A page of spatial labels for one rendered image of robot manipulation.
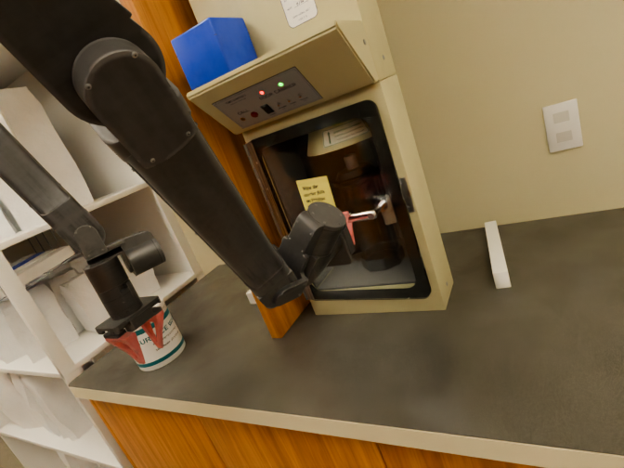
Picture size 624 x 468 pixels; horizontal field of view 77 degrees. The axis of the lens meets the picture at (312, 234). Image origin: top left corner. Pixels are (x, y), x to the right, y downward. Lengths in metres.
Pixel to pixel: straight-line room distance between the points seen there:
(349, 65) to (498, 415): 0.56
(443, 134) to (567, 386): 0.72
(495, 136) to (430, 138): 0.16
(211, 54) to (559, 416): 0.75
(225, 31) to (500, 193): 0.81
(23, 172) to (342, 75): 0.53
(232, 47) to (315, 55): 0.17
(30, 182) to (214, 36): 0.38
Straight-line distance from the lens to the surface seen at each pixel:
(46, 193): 0.76
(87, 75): 0.22
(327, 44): 0.65
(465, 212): 1.23
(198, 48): 0.78
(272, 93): 0.74
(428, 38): 1.15
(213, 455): 1.13
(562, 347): 0.75
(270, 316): 0.95
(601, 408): 0.67
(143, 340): 1.11
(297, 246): 0.55
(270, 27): 0.82
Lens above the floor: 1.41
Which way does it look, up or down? 17 degrees down
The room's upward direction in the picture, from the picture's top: 21 degrees counter-clockwise
